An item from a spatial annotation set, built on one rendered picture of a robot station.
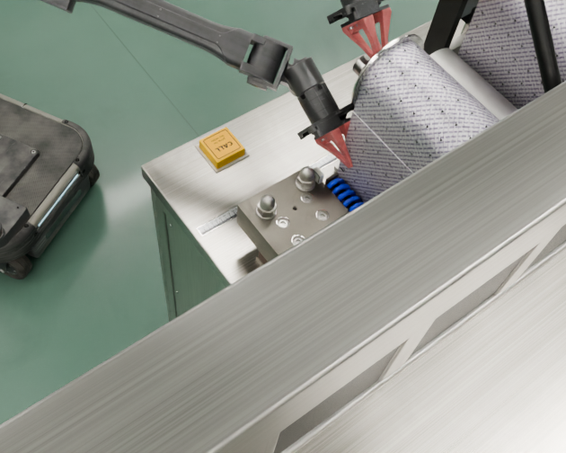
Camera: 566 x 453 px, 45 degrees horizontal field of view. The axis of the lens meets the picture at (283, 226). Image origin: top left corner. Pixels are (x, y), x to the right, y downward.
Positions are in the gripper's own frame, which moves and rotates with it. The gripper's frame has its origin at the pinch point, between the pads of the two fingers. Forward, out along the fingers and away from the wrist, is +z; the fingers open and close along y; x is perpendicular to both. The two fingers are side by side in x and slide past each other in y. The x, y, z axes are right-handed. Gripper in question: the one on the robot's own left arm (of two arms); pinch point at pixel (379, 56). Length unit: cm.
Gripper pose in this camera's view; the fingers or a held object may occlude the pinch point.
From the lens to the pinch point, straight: 116.9
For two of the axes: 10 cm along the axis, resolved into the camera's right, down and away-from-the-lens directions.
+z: 3.8, 9.1, 1.9
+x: 4.5, 0.0, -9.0
